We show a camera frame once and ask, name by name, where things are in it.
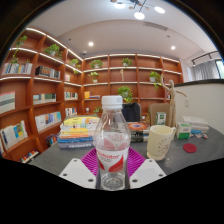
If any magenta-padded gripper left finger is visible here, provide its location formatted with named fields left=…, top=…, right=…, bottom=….
left=59, top=148, right=100, bottom=190

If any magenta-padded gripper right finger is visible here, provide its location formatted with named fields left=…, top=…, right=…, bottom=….
left=127, top=147, right=167, bottom=190

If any clear plastic water bottle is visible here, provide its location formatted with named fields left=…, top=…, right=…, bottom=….
left=93, top=95, right=132, bottom=192

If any cream ceramic mug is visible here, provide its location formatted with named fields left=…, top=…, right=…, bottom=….
left=146, top=124, right=177, bottom=162

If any stack of colourful books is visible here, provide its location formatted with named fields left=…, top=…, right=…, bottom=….
left=57, top=114, right=101, bottom=149

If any stack of dark books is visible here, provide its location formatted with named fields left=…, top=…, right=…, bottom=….
left=127, top=121, right=151, bottom=143

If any flat round red coaster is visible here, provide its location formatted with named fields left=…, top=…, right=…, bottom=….
left=182, top=143, right=198, bottom=154

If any green and white box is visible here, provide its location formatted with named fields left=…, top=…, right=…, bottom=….
left=175, top=121, right=193, bottom=140

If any small green white carton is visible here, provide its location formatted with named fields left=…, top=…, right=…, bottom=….
left=155, top=111, right=167, bottom=126

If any tan chair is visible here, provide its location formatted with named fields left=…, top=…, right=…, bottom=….
left=148, top=102, right=171, bottom=127

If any chair with dark jacket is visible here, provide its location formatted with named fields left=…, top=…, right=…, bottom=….
left=121, top=101, right=143, bottom=123

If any stack of white books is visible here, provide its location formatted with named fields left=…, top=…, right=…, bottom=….
left=182, top=115, right=210, bottom=135

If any wooden artist mannequin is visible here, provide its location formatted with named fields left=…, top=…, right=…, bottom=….
left=160, top=73, right=188, bottom=128

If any wooden bookshelf unit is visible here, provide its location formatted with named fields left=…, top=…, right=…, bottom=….
left=0, top=27, right=184, bottom=164

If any grey curtain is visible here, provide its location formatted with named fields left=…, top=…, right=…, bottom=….
left=190, top=59, right=219, bottom=82

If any window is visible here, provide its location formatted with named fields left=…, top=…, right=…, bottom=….
left=214, top=59, right=224, bottom=80

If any ceiling air vent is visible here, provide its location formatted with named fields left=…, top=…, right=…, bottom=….
left=143, top=21, right=168, bottom=32

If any branched ceiling lamp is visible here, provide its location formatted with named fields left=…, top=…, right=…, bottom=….
left=110, top=0, right=167, bottom=20

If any black ceiling track rail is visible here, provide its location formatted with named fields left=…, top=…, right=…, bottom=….
left=190, top=50, right=223, bottom=66

